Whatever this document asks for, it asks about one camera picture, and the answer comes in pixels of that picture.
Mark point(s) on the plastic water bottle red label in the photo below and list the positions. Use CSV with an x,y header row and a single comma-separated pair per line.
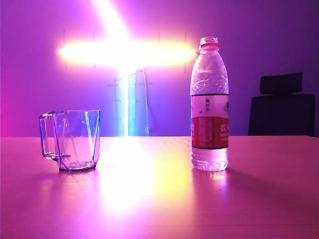
x,y
209,129

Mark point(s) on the vertical glowing light strip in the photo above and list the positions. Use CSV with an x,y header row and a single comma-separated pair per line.
x,y
129,104

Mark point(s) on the horizontal glowing light strip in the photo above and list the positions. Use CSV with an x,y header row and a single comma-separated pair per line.
x,y
124,53

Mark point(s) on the diagonal glowing light strip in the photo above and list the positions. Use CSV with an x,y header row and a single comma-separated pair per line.
x,y
109,17

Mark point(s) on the black office chair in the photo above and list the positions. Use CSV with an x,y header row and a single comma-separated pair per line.
x,y
281,114

